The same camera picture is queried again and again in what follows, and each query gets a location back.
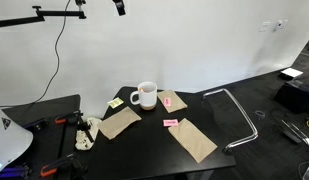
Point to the white flat box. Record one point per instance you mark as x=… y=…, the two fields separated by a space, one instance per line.
x=291 y=72

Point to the white ceramic mug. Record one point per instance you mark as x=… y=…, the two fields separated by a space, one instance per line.
x=147 y=98

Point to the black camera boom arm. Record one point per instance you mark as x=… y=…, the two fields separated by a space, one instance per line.
x=60 y=13

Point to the beige cloth napkin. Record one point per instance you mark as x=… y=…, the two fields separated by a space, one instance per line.
x=119 y=122

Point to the black box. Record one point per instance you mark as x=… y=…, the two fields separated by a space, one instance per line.
x=294 y=96

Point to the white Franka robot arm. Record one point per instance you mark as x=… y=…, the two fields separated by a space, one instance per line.
x=10 y=140

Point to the black overhead camera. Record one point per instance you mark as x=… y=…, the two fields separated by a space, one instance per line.
x=120 y=7

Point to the long brown paper bag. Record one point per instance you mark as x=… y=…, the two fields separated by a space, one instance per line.
x=192 y=140

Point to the black clamp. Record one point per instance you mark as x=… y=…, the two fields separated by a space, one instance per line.
x=37 y=125

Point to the white wall adapter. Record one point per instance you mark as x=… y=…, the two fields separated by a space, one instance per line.
x=279 y=25

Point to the crumpled white cloth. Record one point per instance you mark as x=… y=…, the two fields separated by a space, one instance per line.
x=81 y=138

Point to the pale yellow printed note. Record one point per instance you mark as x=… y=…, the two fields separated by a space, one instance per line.
x=115 y=102

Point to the white wall plate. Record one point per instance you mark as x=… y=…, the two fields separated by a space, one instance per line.
x=264 y=26

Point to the pink sticky note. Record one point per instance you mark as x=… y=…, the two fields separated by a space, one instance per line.
x=170 y=122
x=167 y=102

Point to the chrome tube frame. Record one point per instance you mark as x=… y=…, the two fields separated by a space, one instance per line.
x=241 y=142

